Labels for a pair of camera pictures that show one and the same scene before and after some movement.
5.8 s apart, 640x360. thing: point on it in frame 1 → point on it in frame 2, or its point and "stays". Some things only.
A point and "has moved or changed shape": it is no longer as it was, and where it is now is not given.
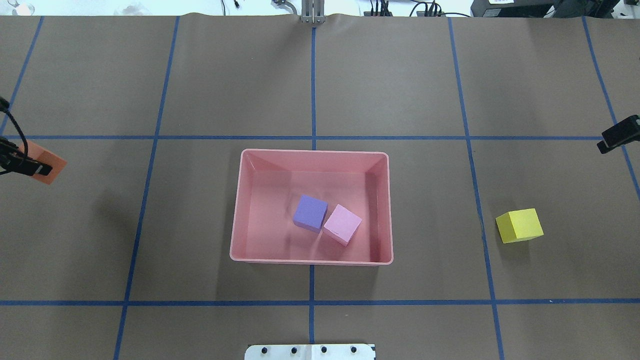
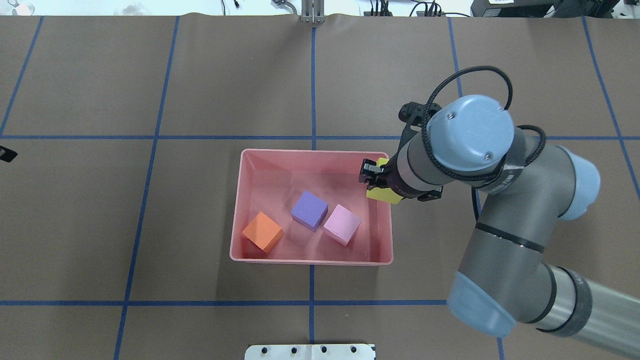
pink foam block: (341, 226) stays
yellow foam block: (519, 225) has moved or changed shape
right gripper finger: (626, 131) → (369, 172)
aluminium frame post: (313, 11) stays
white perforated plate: (309, 352) stays
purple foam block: (310, 213) stays
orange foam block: (42, 155) → (263, 231)
